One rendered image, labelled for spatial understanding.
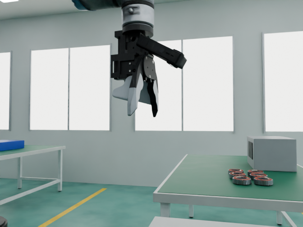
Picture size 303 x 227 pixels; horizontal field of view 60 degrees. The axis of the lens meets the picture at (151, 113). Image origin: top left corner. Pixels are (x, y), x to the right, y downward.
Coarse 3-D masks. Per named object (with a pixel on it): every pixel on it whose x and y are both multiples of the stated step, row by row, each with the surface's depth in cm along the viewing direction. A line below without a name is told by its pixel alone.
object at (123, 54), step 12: (132, 24) 57; (120, 36) 60; (132, 36) 59; (120, 48) 59; (132, 48) 59; (120, 60) 57; (132, 60) 57; (144, 60) 56; (120, 72) 58; (144, 72) 56
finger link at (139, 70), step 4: (140, 60) 55; (136, 64) 54; (140, 64) 55; (132, 68) 54; (136, 68) 53; (140, 68) 55; (132, 72) 53; (136, 72) 53; (140, 72) 55; (132, 76) 54; (136, 76) 53; (132, 80) 54; (136, 80) 53; (132, 84) 53; (136, 84) 52
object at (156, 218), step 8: (152, 224) 101; (160, 224) 101; (168, 224) 101; (176, 224) 101; (184, 224) 101; (192, 224) 101; (200, 224) 101; (208, 224) 101; (216, 224) 101; (224, 224) 101; (232, 224) 101; (240, 224) 101; (248, 224) 101
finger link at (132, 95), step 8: (128, 80) 56; (120, 88) 55; (128, 88) 54; (136, 88) 52; (120, 96) 54; (128, 96) 52; (136, 96) 52; (128, 104) 52; (136, 104) 52; (128, 112) 52
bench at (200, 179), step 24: (192, 168) 222; (216, 168) 222; (240, 168) 222; (168, 192) 146; (192, 192) 146; (216, 192) 146; (240, 192) 146; (264, 192) 146; (288, 192) 146; (168, 216) 147; (192, 216) 314; (288, 216) 263
